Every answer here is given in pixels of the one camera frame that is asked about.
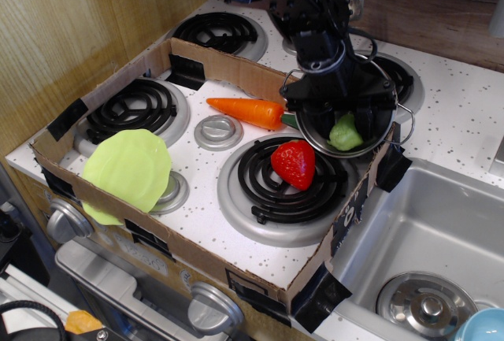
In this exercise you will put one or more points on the back grey stove knob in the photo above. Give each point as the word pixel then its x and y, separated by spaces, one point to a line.
pixel 289 46

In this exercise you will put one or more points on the back left black burner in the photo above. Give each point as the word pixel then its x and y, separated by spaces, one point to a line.
pixel 226 32

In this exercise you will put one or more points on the light green toy broccoli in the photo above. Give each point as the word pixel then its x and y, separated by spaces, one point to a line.
pixel 344 135

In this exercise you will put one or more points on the orange toy carrot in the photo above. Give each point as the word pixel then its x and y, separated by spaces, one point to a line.
pixel 260 113

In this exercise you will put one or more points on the right grey oven knob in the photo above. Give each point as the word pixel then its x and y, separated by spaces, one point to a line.
pixel 211 311

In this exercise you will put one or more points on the brown cardboard fence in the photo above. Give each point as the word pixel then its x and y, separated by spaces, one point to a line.
pixel 271 283

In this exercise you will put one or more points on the light blue bowl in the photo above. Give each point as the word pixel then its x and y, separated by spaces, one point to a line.
pixel 486 324

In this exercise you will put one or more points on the front left black burner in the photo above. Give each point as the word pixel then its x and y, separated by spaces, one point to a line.
pixel 155 105

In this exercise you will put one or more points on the grey stove knob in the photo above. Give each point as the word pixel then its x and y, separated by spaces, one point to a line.
pixel 289 46
pixel 218 133
pixel 175 195

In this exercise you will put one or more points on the left grey oven knob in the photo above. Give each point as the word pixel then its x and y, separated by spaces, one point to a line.
pixel 66 222

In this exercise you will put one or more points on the metal sink drain lid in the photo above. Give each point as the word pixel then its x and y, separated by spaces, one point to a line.
pixel 426 304

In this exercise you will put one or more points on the grey oven knob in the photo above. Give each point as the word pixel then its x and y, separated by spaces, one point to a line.
pixel 211 311
pixel 66 222

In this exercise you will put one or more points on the red toy strawberry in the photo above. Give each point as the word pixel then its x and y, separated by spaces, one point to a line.
pixel 295 163

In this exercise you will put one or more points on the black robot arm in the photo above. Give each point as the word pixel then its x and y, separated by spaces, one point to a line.
pixel 315 26

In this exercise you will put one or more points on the centre grey stove knob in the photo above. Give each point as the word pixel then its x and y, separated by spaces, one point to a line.
pixel 218 133

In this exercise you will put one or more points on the orange cloth piece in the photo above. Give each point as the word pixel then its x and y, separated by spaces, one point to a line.
pixel 80 321

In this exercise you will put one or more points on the light green toy plate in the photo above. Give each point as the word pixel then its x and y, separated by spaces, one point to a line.
pixel 133 165

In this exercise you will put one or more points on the grey oven door handle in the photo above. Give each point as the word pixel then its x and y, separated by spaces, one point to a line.
pixel 133 304

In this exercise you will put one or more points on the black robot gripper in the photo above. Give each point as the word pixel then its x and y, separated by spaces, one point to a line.
pixel 337 81

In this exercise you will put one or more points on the grey toy sink basin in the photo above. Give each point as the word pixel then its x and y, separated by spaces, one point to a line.
pixel 434 221

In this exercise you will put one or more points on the front grey stove knob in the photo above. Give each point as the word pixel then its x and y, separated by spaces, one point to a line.
pixel 175 195

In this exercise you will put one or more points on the back right black burner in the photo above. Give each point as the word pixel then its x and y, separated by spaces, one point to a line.
pixel 408 84

